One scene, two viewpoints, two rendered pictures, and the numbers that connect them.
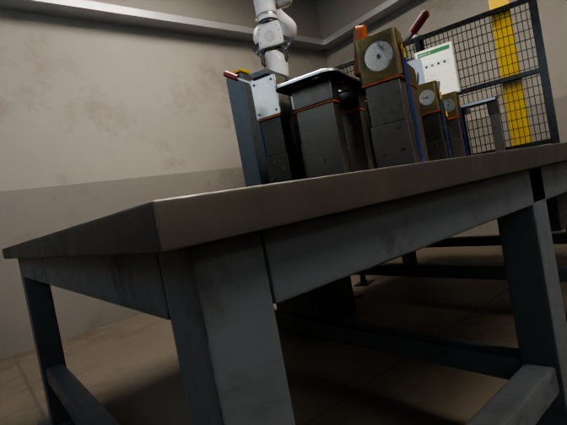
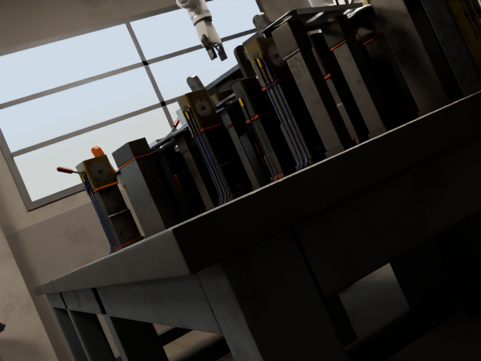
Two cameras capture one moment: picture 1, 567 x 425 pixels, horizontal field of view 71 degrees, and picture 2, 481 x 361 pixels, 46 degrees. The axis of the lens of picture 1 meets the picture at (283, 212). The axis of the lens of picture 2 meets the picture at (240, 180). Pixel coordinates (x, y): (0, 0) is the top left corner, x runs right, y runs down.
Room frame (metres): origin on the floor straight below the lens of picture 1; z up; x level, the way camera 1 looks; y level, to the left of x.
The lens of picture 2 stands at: (2.06, -2.32, 0.70)
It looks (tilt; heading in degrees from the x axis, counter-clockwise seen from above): 1 degrees up; 104
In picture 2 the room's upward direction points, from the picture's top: 24 degrees counter-clockwise
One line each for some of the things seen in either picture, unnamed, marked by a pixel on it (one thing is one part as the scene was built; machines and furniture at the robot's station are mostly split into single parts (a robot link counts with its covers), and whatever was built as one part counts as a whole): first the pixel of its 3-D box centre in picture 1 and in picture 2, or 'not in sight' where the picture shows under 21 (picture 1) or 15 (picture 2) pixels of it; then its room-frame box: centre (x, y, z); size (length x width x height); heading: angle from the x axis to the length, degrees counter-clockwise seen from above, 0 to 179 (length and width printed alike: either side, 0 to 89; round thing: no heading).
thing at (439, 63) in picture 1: (436, 72); not in sight; (2.48, -1.09, 1.30); 0.23 x 0.02 x 0.31; 59
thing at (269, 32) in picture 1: (270, 34); (207, 33); (1.63, -0.08, 1.36); 0.10 x 0.07 x 0.11; 78
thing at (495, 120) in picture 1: (496, 129); (313, 88); (1.99, -1.12, 0.84); 0.05 x 0.05 x 0.29; 59
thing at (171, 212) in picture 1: (373, 185); (283, 183); (1.72, -0.40, 0.68); 2.56 x 1.61 x 0.04; 129
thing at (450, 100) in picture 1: (456, 130); (285, 103); (1.89, -0.87, 0.87); 0.12 x 0.07 x 0.35; 59
